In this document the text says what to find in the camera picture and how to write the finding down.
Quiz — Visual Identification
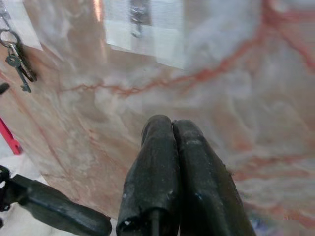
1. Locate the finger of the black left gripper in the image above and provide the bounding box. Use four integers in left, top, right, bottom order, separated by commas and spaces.
10, 174, 113, 236

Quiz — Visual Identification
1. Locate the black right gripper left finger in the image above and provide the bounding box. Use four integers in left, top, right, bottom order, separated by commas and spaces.
116, 114, 182, 236

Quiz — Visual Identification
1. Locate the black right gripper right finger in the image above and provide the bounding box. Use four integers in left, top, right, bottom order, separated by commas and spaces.
173, 119, 257, 236

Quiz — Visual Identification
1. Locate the white adhesive hook plate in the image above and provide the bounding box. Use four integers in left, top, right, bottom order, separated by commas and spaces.
104, 0, 186, 71

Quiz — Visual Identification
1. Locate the clear adhesive hook plate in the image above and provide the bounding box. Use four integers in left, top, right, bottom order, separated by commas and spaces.
0, 0, 44, 52

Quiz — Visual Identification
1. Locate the small grey key bunch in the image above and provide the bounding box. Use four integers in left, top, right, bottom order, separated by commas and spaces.
0, 29, 38, 94

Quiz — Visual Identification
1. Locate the red strap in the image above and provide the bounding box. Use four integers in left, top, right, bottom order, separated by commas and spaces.
0, 117, 24, 156

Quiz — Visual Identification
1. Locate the metal wall hook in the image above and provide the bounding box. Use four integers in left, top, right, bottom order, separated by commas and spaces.
129, 0, 151, 38

